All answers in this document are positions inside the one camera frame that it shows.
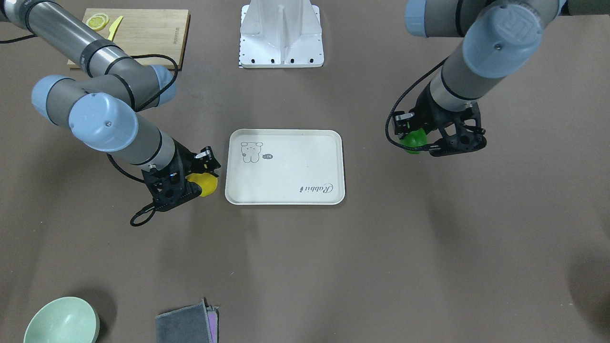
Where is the green lime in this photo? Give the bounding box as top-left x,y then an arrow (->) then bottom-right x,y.
399,128 -> 427,148

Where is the grey folded cloth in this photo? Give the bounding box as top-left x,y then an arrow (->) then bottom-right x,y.
155,298 -> 219,343

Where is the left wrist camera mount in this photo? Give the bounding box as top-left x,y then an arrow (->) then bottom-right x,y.
429,102 -> 487,157

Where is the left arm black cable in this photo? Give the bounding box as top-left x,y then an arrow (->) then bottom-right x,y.
385,60 -> 446,152

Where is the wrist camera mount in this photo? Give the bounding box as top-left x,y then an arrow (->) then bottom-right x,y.
429,102 -> 487,157
142,164 -> 203,212

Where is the wooden cutting board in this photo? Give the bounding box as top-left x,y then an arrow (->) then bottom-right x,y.
82,8 -> 191,68

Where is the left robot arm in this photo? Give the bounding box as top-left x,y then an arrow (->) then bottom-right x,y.
387,0 -> 567,152

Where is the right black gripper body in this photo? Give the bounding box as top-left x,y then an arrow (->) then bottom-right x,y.
165,139 -> 196,184

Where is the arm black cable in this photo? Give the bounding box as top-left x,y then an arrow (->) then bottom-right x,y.
385,60 -> 446,152
106,53 -> 179,227

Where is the cream rabbit tray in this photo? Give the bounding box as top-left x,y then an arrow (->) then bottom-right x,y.
224,129 -> 345,205

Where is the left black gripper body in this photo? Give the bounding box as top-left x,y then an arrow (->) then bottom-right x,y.
415,88 -> 449,139

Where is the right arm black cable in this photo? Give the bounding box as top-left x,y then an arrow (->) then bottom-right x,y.
106,53 -> 179,227

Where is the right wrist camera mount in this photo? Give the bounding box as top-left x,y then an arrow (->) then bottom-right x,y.
142,164 -> 203,212

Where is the white camera pillar mount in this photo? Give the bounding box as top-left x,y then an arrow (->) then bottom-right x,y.
238,0 -> 325,68

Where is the yellow plastic knife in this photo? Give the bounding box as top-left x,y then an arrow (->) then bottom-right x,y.
108,15 -> 124,41

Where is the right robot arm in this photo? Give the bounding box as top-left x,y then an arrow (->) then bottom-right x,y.
1,0 -> 220,190

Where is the yellow lemon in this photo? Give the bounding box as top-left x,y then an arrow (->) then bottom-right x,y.
186,173 -> 218,197

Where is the mint green bowl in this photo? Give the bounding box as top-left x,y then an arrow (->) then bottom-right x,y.
22,297 -> 101,343

